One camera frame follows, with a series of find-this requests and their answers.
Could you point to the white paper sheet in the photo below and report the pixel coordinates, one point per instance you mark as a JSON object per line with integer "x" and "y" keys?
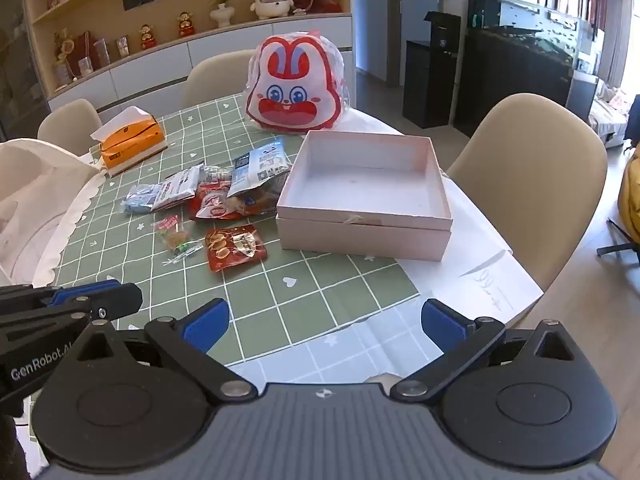
{"x": 478, "y": 274}

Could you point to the red white bunny bag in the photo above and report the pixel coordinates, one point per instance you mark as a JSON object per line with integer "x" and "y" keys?
{"x": 296, "y": 83}

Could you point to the clear hawthorn candy packet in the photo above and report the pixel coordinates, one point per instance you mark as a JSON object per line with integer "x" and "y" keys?
{"x": 176, "y": 239}

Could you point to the white red snack packet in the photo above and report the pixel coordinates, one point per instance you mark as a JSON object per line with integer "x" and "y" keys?
{"x": 178, "y": 188}

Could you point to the fish tank cabinet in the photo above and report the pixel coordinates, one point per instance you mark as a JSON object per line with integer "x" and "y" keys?
{"x": 512, "y": 47}

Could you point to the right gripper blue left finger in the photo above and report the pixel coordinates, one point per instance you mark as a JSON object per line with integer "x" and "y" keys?
{"x": 183, "y": 345}

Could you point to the blue candy packet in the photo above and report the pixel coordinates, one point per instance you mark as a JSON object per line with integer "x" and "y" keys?
{"x": 140, "y": 199}

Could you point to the beige chair far left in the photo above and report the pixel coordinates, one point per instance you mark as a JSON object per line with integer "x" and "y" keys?
{"x": 71, "y": 126}

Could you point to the white round plush toy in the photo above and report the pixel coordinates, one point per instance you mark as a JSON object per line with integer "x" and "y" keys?
{"x": 266, "y": 9}

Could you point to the beige chair right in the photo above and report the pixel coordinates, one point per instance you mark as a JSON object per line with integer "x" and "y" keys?
{"x": 536, "y": 171}

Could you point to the blue white snack bag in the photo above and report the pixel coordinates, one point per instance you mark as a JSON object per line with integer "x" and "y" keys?
{"x": 263, "y": 169}

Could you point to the red snack bag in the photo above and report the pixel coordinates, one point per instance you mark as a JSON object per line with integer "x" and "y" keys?
{"x": 212, "y": 202}

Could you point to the white chair near left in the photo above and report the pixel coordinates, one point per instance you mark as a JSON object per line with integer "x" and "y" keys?
{"x": 44, "y": 192}

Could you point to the red figurine left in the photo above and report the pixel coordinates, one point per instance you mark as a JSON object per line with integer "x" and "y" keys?
{"x": 147, "y": 38}

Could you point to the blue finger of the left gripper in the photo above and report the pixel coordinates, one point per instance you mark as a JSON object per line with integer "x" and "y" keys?
{"x": 64, "y": 294}
{"x": 24, "y": 308}

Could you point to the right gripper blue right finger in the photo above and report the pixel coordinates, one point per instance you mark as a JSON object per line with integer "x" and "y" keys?
{"x": 464, "y": 344}

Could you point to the pink cardboard box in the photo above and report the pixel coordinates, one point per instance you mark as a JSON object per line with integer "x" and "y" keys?
{"x": 367, "y": 194}

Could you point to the green grid tablecloth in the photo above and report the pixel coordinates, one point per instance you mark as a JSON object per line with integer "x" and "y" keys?
{"x": 294, "y": 316}

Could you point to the red figurine right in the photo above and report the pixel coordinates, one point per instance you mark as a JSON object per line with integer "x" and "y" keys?
{"x": 186, "y": 27}

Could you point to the beige chair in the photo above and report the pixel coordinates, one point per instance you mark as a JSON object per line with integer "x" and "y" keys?
{"x": 536, "y": 171}
{"x": 218, "y": 76}
{"x": 71, "y": 126}

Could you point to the black water dispenser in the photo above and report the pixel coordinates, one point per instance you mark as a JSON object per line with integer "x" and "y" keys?
{"x": 431, "y": 67}

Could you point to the white ceramic vase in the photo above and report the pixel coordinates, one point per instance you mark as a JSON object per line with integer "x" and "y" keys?
{"x": 222, "y": 13}

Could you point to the red orange snack pouch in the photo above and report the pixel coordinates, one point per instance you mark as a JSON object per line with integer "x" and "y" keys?
{"x": 230, "y": 247}

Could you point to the red figurine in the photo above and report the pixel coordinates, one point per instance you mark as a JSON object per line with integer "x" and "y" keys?
{"x": 186, "y": 27}
{"x": 147, "y": 38}

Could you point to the orange tissue box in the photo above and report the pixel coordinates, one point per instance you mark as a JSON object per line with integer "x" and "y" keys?
{"x": 128, "y": 139}

